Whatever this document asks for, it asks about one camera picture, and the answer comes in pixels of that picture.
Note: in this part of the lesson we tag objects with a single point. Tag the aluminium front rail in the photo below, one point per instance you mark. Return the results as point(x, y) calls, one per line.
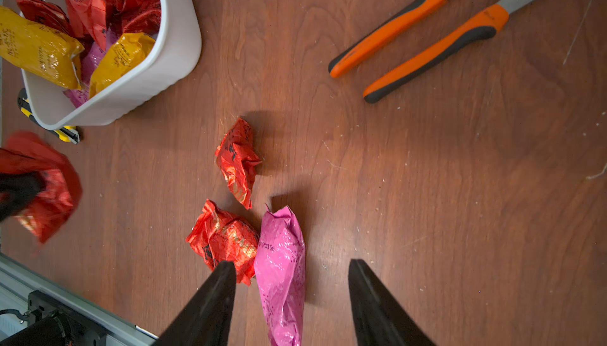
point(18, 282)

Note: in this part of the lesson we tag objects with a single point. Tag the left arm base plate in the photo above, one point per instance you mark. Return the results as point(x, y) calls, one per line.
point(50, 322)

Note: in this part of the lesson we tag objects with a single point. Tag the yellow tea bag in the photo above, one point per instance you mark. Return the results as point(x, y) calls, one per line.
point(128, 52)

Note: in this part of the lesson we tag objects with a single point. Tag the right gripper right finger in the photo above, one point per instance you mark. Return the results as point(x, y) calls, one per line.
point(377, 316)

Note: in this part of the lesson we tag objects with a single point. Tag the orange tea bag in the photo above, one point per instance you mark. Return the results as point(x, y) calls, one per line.
point(40, 50)

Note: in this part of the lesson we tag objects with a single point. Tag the red tea bag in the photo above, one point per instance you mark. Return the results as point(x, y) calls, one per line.
point(237, 161)
point(220, 236)
point(39, 186)

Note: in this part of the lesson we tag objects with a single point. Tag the white storage box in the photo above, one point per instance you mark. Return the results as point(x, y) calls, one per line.
point(176, 53)

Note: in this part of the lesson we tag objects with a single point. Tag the red tea bags in box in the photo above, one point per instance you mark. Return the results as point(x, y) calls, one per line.
point(96, 20)

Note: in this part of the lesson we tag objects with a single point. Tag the pink tea bag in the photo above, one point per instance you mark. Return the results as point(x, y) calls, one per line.
point(280, 267)
point(89, 64)

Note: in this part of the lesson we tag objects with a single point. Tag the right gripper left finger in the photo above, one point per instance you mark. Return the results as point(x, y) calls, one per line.
point(206, 319)

